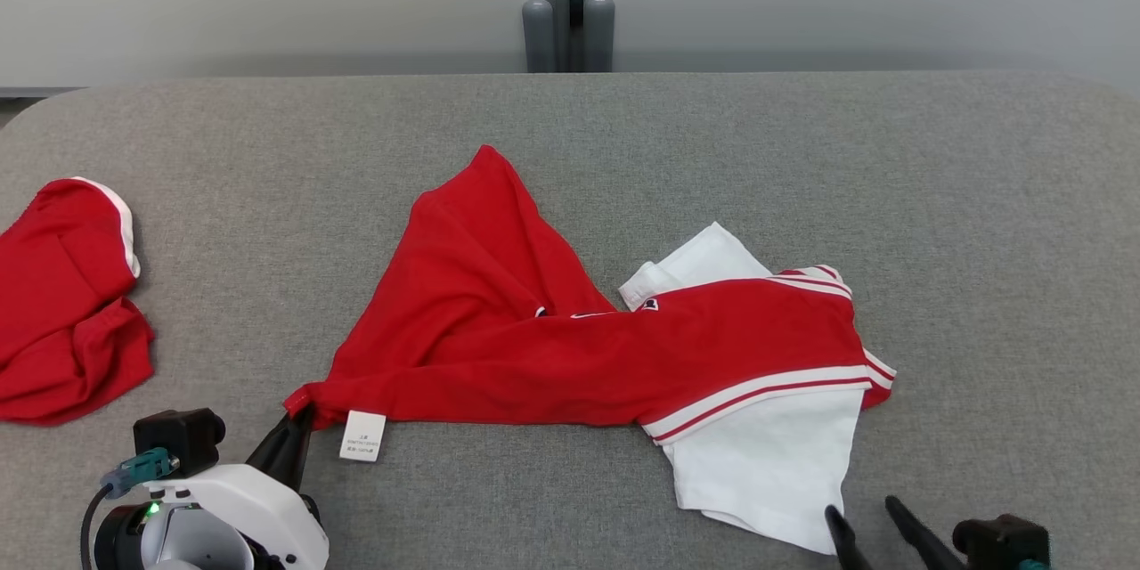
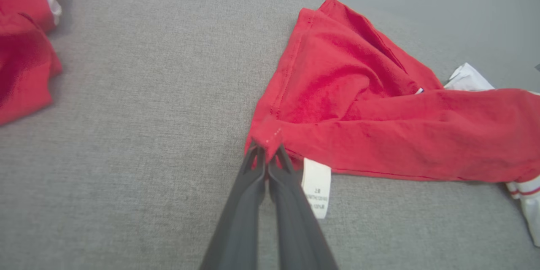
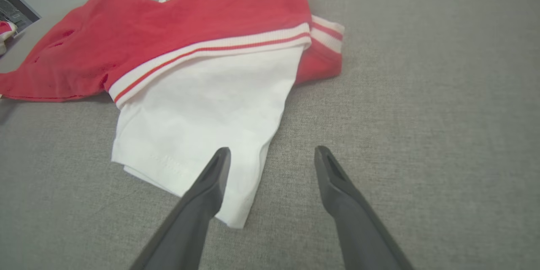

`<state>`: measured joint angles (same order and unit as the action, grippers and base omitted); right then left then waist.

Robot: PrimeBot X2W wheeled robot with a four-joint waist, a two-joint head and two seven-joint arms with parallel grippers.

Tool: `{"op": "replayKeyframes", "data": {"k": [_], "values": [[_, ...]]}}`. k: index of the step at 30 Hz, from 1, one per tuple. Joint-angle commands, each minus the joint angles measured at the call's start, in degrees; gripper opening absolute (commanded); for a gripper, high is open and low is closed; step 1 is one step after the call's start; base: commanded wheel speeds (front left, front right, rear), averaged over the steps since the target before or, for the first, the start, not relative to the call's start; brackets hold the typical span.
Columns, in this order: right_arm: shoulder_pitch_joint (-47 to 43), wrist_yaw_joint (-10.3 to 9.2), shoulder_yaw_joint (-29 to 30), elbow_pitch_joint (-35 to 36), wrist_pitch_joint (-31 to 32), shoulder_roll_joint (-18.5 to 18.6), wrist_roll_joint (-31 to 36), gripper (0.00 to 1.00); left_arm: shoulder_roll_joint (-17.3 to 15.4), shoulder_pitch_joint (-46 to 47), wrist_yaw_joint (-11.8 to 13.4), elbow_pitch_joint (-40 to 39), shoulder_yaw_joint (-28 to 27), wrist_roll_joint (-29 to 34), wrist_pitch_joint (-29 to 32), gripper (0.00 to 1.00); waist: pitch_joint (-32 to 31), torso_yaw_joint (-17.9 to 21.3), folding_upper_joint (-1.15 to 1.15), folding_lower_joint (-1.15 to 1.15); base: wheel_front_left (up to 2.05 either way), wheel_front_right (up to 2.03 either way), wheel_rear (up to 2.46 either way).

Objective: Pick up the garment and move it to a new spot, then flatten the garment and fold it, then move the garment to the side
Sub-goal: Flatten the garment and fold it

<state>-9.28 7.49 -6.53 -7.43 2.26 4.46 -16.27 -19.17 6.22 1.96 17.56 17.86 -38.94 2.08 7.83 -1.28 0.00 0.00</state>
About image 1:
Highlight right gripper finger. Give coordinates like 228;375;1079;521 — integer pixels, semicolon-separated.
824;505;879;570
884;496;968;570

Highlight red shirt with white sleeves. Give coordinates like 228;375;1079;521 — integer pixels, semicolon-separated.
283;144;898;557

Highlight grey partition post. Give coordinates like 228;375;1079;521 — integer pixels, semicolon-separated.
521;0;616;75

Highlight red shorts with white stripe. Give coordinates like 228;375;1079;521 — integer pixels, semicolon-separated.
0;176;158;427

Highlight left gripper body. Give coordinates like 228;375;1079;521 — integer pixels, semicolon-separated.
94;463;331;570

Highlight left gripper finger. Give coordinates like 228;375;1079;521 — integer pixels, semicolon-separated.
245;414;300;487
285;405;315;492

